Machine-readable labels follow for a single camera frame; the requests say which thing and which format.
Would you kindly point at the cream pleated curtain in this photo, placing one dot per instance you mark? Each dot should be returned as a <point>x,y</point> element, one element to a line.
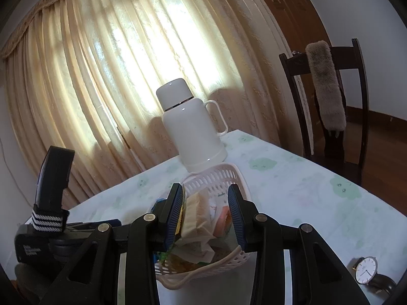
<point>111,70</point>

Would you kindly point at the grey furry scarf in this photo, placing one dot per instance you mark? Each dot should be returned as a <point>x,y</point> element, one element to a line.
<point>327,85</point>

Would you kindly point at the dark wooden chair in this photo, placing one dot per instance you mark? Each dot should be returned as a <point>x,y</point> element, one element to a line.
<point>334,159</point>

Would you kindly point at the brown wooden door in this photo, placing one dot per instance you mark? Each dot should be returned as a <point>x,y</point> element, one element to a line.
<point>286,6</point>

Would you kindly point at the white snack packet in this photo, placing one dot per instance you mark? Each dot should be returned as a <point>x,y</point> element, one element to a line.
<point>195,247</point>

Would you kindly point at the beige snack packet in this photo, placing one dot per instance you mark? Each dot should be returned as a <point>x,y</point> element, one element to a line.
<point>197,213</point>

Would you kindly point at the wristwatch with white dial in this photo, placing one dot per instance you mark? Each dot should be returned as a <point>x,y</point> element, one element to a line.
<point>365,270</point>

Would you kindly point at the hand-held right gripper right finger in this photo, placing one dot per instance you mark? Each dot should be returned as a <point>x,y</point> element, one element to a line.
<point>236,216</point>

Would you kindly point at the person's left hand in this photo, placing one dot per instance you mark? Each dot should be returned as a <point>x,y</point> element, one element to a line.
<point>35,279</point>

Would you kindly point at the teal snack packet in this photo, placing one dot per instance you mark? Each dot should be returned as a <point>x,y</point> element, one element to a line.
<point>158,204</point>

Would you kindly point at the white thermos jug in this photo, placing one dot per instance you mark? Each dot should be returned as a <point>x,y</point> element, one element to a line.
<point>190,127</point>

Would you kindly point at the pink perforated plastic basket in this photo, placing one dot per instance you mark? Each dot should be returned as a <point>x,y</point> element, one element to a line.
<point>222,178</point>

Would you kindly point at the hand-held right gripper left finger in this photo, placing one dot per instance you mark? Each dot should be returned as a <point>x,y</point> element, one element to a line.
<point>175,216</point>

